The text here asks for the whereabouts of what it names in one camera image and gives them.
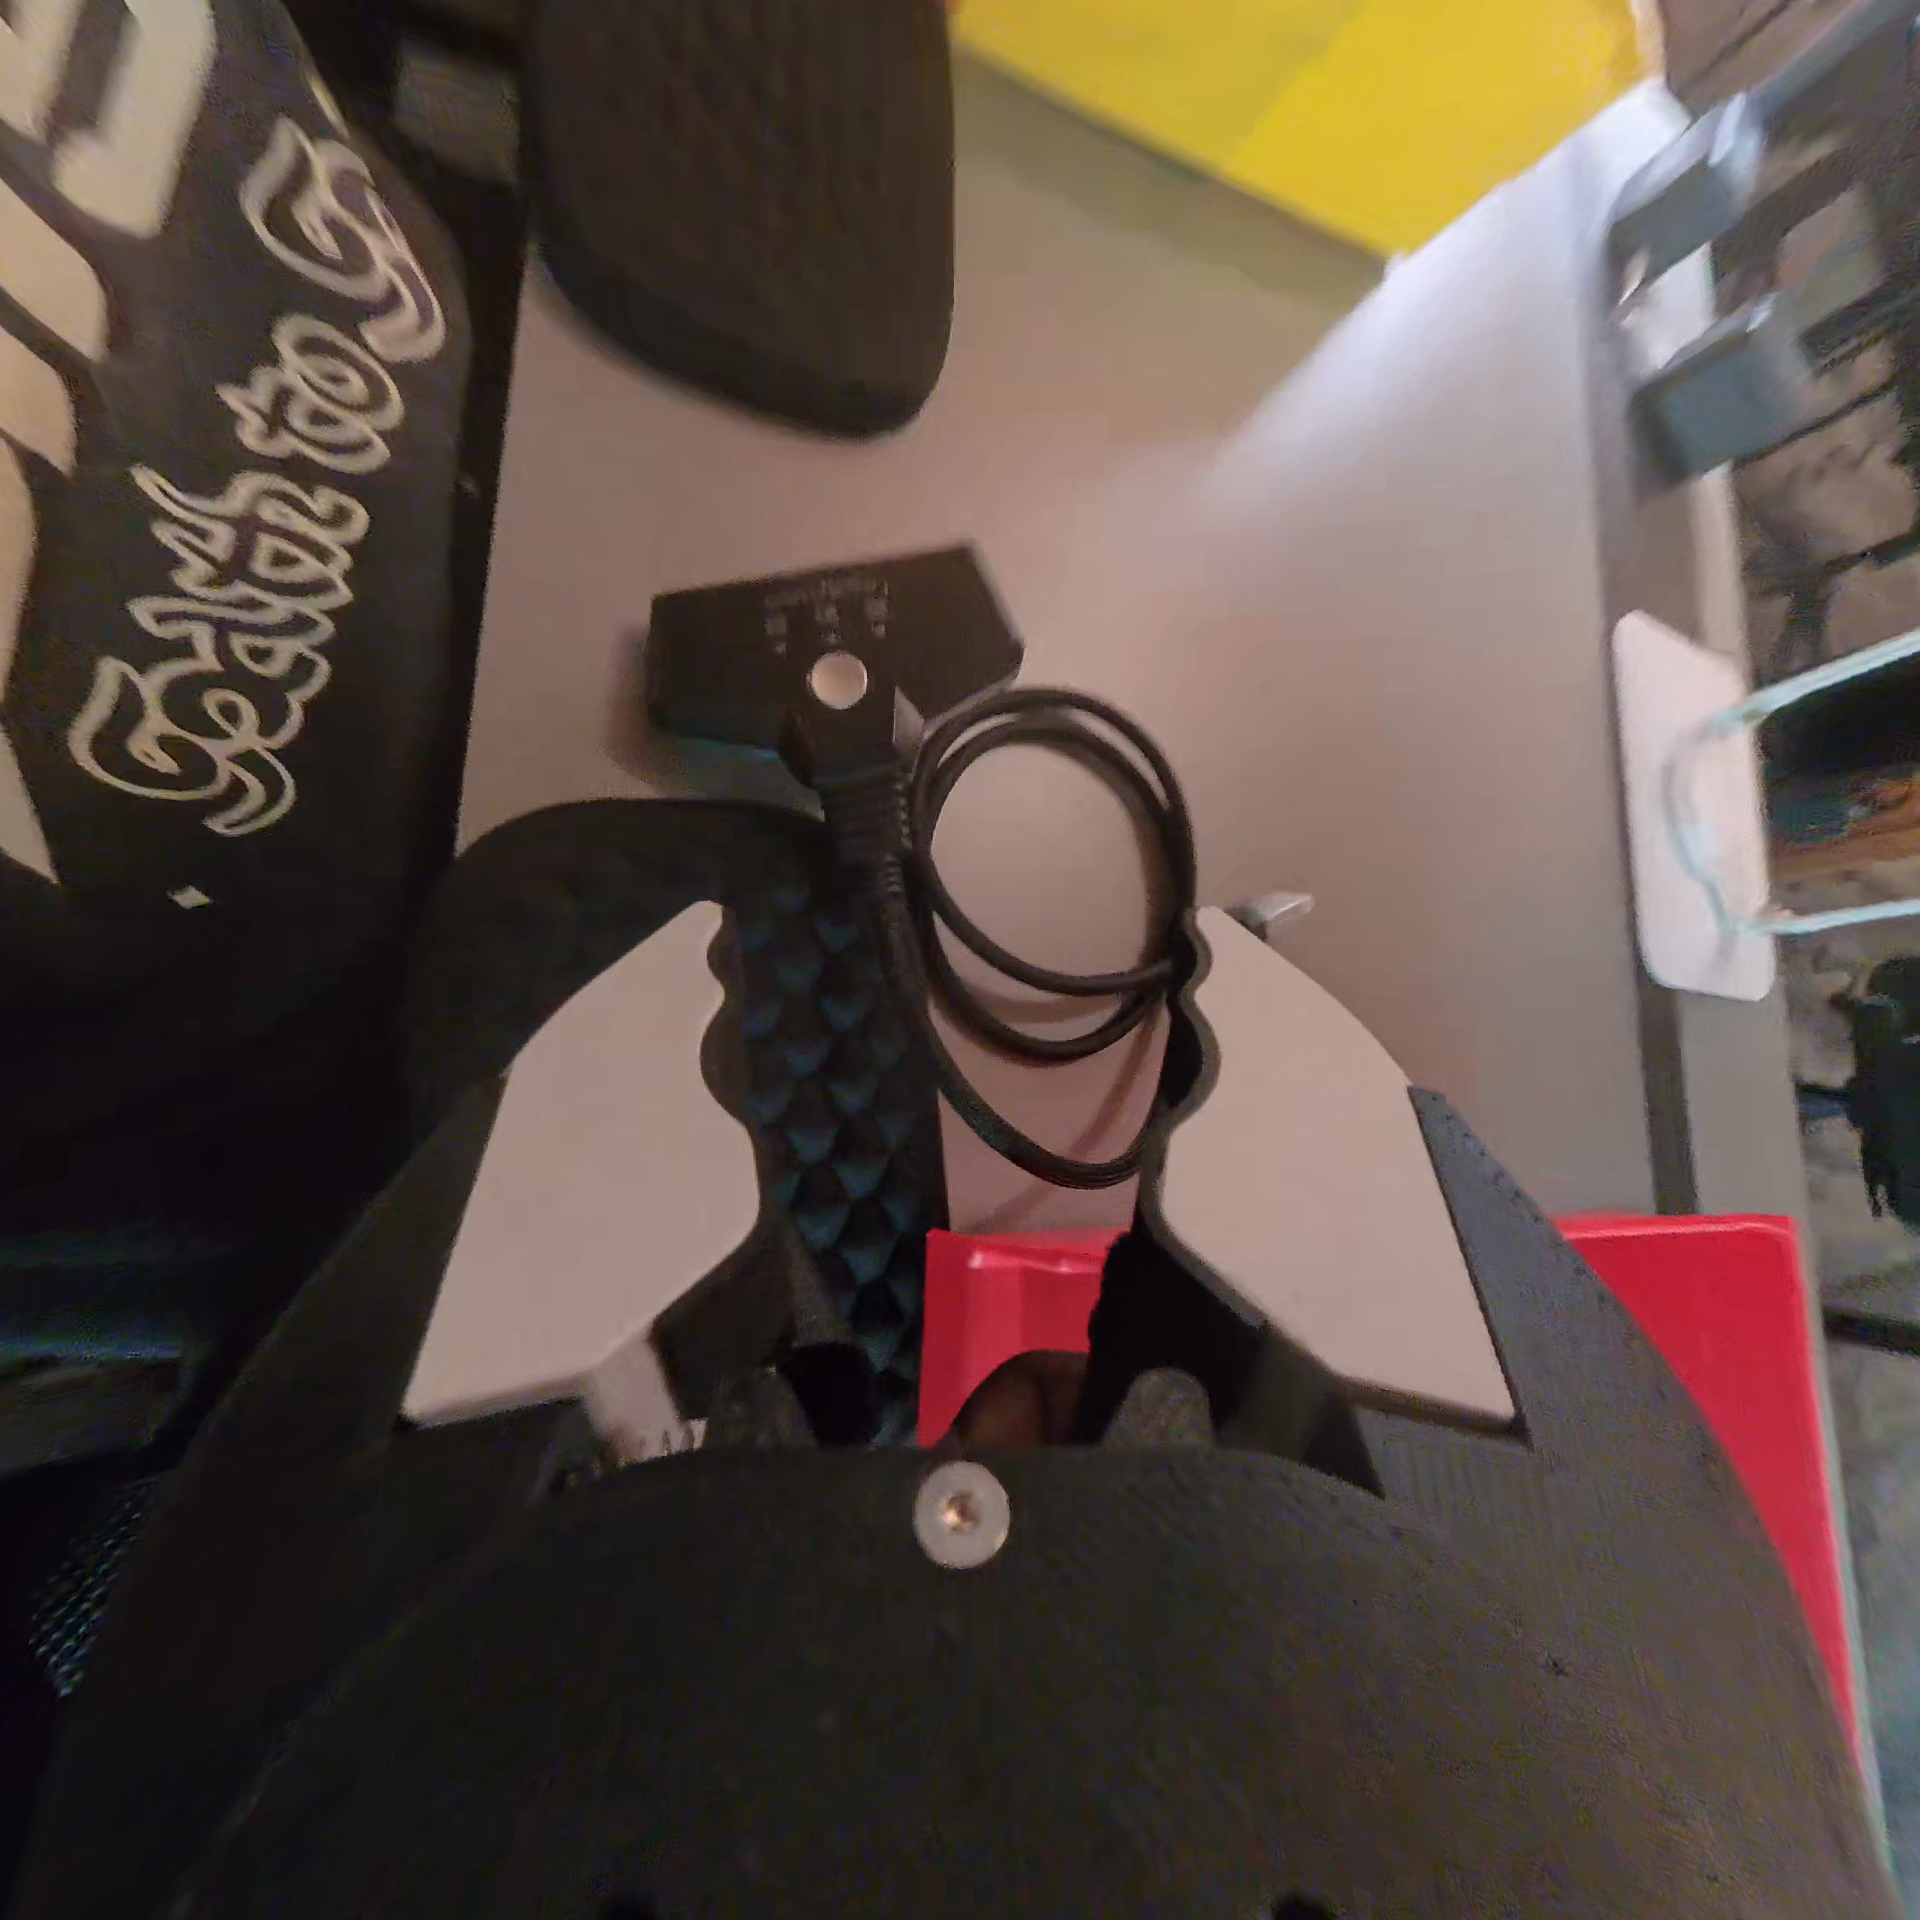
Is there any red plastic storage bin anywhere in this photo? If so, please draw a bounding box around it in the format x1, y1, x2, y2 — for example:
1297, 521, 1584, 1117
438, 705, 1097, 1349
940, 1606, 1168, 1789
915, 1211, 1864, 1779

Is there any yellow panel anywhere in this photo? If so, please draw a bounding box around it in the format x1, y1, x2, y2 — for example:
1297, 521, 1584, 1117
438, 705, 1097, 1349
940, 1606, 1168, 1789
953, 0, 1654, 260

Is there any dark grey box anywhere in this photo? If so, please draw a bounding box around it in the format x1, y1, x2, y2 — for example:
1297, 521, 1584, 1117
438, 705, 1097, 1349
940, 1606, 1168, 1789
1617, 303, 1826, 483

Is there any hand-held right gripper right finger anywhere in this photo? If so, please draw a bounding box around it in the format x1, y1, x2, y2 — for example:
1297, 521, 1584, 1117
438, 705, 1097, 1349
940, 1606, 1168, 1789
1136, 900, 1520, 1429

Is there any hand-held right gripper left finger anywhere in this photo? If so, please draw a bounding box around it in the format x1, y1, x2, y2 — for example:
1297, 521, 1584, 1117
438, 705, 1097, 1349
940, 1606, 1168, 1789
397, 898, 769, 1459

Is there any person's black printed shirt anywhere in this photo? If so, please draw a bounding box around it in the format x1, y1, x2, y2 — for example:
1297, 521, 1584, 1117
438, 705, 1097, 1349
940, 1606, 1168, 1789
0, 0, 500, 1206

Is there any clear glass piece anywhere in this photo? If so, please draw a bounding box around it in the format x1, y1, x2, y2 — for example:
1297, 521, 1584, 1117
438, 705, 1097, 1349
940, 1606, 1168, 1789
1660, 625, 1920, 942

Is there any person's right hand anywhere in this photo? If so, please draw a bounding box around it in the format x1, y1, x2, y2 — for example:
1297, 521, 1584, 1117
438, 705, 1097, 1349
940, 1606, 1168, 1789
957, 1346, 1098, 1451

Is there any black textured chair armrest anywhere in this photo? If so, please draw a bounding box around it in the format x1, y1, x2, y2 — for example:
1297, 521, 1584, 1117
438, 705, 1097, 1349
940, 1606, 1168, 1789
522, 0, 959, 439
402, 791, 953, 1451

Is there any silver stand base plate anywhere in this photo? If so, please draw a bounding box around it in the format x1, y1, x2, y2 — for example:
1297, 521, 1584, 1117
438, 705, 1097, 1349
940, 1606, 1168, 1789
1608, 609, 1782, 1001

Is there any thin black cable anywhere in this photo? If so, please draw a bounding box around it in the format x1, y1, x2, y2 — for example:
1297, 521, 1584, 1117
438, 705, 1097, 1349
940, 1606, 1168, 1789
781, 682, 1315, 1196

